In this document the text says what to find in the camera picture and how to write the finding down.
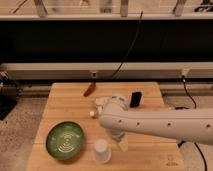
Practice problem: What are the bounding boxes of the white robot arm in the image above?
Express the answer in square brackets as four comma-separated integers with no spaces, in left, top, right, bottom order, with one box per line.
[95,95,213,145]

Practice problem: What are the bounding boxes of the white medicine bottle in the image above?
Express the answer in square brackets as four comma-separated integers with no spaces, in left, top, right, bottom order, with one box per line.
[89,111,99,118]

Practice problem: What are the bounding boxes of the red-brown marker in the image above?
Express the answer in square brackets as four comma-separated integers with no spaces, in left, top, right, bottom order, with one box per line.
[83,82,96,97]

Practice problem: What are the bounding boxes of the green round plate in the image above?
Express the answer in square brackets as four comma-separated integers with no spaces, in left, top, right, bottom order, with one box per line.
[45,121,85,160]

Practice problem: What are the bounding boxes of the dark equipment at left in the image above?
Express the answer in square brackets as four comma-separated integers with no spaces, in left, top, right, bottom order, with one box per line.
[0,72,21,121]

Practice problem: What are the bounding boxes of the black hanging cable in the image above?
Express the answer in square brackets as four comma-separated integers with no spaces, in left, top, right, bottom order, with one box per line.
[107,10,145,81]

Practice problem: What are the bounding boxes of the black eraser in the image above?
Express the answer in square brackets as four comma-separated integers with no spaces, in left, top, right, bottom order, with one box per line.
[130,92,142,108]

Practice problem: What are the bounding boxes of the black floor cables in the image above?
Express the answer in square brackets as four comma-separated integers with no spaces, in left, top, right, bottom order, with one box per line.
[174,75,208,171]

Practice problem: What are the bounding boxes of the translucent yellowish gripper finger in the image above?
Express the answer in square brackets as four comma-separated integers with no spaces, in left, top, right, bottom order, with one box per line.
[118,136,128,152]

